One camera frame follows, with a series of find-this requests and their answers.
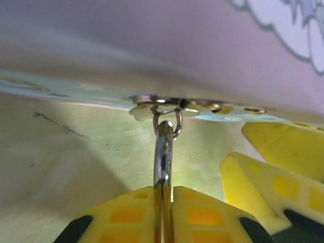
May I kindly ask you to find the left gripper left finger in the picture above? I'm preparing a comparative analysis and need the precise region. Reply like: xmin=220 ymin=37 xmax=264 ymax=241
xmin=53 ymin=186 xmax=156 ymax=243

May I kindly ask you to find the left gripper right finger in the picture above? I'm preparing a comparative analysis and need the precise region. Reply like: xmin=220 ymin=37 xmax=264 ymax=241
xmin=173 ymin=186 xmax=276 ymax=243

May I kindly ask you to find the small brass padlock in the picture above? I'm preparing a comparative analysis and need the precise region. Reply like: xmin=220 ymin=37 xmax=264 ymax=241
xmin=153 ymin=120 xmax=176 ymax=243

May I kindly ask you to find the cartoon dog tin box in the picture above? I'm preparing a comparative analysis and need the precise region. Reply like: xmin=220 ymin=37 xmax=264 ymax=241
xmin=0 ymin=0 xmax=324 ymax=140

